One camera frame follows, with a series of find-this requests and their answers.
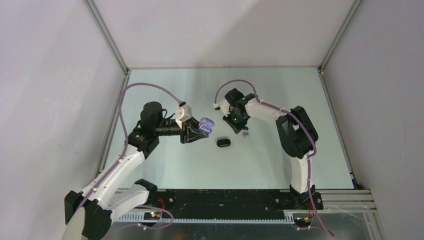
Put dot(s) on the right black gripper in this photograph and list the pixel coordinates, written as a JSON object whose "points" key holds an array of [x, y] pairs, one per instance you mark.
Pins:
{"points": [[237, 127]]}

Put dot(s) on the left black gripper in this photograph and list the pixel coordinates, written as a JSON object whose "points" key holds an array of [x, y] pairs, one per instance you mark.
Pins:
{"points": [[193, 133]]}

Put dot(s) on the purple earbud charging case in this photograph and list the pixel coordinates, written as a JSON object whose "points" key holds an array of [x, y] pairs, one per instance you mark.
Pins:
{"points": [[206, 125]]}

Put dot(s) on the black earbud charging case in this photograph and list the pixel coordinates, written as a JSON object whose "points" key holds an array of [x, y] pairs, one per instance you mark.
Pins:
{"points": [[223, 143]]}

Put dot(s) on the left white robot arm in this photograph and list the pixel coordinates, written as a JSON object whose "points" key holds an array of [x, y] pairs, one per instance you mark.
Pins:
{"points": [[91, 212]]}

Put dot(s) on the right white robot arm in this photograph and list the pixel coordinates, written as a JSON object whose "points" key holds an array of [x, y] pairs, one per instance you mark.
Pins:
{"points": [[296, 133]]}

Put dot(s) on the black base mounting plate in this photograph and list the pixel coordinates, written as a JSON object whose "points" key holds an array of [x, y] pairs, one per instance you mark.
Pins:
{"points": [[232, 204]]}

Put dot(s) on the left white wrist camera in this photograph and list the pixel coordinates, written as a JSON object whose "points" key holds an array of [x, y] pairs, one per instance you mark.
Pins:
{"points": [[182, 114]]}

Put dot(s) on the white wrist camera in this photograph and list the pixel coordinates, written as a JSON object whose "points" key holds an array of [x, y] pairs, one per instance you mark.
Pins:
{"points": [[224, 107], [182, 114]]}

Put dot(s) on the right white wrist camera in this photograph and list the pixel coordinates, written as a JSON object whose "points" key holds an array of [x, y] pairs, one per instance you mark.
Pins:
{"points": [[224, 107]]}

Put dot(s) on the aluminium frame rail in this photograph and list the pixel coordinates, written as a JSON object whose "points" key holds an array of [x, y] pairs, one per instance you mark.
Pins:
{"points": [[109, 40]]}

